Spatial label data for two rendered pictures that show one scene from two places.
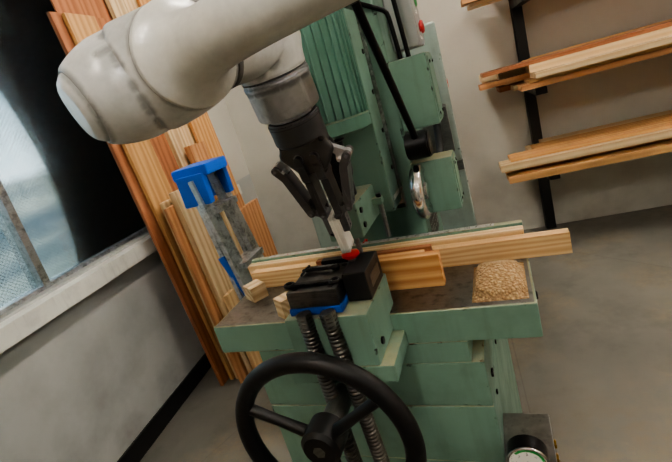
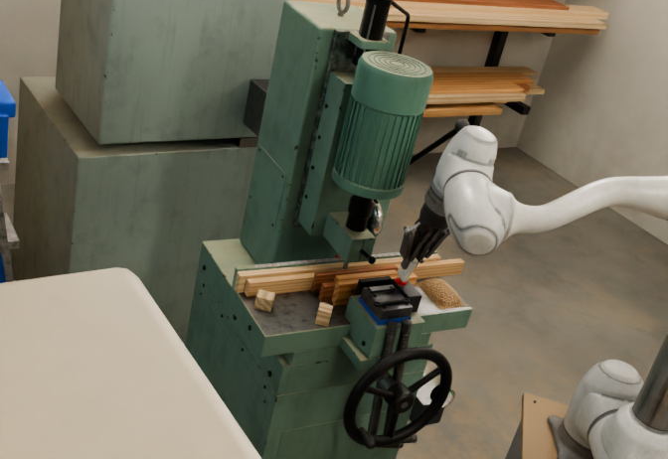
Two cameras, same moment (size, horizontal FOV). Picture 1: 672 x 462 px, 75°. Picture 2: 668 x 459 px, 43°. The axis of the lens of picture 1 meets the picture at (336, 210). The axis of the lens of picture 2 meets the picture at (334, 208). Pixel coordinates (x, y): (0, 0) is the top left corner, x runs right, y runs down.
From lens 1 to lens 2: 178 cm
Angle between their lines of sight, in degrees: 54
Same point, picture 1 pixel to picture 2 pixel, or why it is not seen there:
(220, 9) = (550, 223)
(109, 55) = (503, 225)
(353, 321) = (417, 326)
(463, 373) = not seen: hidden behind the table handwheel
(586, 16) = not seen: outside the picture
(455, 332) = (428, 327)
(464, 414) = (407, 379)
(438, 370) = not seen: hidden behind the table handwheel
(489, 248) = (424, 269)
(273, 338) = (312, 341)
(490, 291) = (449, 302)
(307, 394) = (313, 382)
